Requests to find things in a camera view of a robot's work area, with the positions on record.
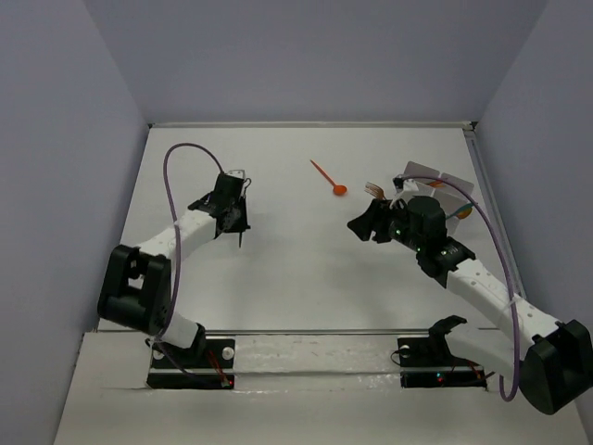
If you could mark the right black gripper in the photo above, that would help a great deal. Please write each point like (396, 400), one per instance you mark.
(374, 219)

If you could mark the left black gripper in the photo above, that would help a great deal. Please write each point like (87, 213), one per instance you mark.
(233, 219)

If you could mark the copper metal spoon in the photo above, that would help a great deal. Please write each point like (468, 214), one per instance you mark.
(464, 213)

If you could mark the teal plastic knife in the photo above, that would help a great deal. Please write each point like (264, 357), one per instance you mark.
(463, 207)

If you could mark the copper metal fork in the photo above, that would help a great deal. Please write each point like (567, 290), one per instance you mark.
(375, 191)

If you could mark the orange plastic spoon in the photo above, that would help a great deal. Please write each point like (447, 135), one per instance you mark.
(338, 189)

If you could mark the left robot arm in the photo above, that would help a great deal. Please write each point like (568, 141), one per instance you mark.
(137, 291)

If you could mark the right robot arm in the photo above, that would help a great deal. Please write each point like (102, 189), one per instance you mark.
(551, 360)

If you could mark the white divided container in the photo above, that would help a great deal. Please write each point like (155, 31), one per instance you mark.
(449, 198)

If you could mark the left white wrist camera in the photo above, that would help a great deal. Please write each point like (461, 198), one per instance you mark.
(238, 173)

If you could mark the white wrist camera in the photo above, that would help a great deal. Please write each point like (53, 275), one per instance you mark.
(238, 173)
(405, 189)

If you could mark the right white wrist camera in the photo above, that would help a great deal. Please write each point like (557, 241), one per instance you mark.
(405, 189)

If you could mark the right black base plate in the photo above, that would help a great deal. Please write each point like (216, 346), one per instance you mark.
(426, 362)

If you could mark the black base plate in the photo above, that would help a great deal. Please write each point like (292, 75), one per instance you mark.
(212, 370)
(426, 362)

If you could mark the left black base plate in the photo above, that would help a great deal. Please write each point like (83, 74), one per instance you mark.
(212, 370)

